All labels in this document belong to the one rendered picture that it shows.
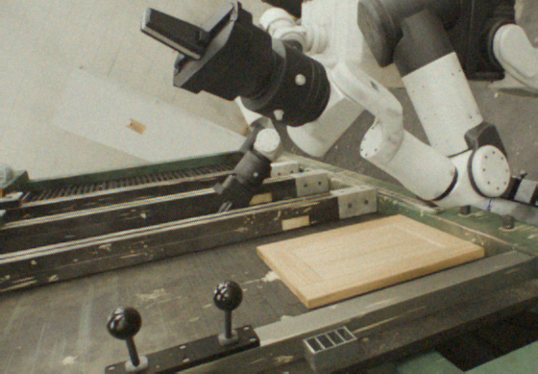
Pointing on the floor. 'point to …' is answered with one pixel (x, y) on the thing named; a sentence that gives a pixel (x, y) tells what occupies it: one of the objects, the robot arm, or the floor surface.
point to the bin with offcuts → (292, 4)
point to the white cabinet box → (136, 120)
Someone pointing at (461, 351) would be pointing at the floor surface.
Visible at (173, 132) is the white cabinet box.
